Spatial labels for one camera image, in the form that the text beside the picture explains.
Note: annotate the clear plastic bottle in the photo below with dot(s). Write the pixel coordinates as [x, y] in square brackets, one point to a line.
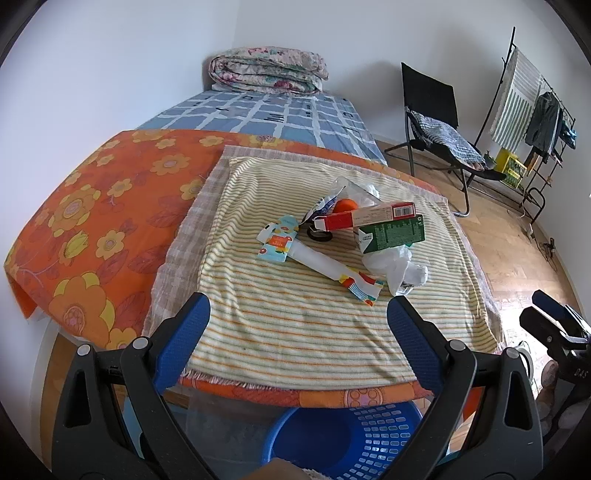
[349, 190]

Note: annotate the yellow crate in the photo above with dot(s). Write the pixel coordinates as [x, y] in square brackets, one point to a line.
[509, 164]

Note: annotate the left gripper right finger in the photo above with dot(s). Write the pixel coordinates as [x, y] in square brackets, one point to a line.
[482, 422]

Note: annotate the dark hanging jacket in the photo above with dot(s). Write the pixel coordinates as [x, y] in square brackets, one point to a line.
[544, 125]

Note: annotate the green carton box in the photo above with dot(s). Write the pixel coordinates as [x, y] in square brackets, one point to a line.
[391, 234]

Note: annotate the blue white snack wrapper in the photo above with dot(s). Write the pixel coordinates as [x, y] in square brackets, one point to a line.
[321, 208]

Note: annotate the orange plastic cap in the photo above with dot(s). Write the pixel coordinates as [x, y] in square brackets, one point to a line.
[345, 205]

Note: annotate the black folding chair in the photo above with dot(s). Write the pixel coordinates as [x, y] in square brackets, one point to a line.
[436, 99]

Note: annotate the teal floral paper packet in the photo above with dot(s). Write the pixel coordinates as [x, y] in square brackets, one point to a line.
[277, 238]

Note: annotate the striped yellow towel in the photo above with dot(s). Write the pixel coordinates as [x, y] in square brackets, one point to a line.
[284, 325]

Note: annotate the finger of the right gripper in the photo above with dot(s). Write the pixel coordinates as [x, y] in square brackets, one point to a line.
[545, 327]
[560, 312]

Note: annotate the white ring light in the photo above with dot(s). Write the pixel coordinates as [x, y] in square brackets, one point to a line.
[525, 354]

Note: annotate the checked cushion on chair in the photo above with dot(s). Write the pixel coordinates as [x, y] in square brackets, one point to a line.
[440, 133]

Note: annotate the green striped hanging towel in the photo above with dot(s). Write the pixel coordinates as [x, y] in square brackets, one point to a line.
[520, 91]

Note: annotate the folded floral quilt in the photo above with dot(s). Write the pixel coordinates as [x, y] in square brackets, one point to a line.
[270, 69]

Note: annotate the white tissue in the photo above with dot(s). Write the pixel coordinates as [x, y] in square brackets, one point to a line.
[397, 267]

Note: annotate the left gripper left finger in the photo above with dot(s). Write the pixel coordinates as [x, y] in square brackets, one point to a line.
[112, 420]

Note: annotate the red cardboard box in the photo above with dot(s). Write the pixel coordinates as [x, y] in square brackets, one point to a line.
[365, 216]

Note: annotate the black clothes rack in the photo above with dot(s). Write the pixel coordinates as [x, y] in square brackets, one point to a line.
[540, 168]

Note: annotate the blue plastic laundry basket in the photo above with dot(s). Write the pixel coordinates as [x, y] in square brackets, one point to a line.
[346, 443]

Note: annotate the orange floral blanket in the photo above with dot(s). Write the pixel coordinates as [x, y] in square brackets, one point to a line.
[89, 257]

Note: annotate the white colourful paper wrapper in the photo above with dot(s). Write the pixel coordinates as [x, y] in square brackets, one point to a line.
[364, 287]

